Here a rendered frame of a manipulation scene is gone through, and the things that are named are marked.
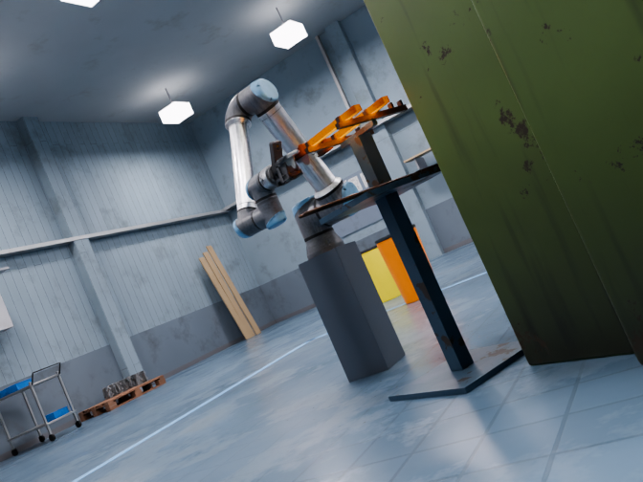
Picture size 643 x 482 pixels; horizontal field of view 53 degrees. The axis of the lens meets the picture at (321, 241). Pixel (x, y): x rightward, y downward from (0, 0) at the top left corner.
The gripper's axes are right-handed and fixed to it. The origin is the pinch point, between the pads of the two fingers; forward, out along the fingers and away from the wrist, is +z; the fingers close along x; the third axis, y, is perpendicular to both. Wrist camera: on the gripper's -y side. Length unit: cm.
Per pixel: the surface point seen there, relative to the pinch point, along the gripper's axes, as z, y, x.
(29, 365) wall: -814, -3, -96
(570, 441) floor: 92, 95, 49
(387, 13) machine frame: 56, -20, -3
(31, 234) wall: -846, -193, -177
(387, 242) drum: -209, 40, -237
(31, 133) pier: -852, -358, -239
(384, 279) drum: -315, 74, -320
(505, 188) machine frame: 70, 43, -1
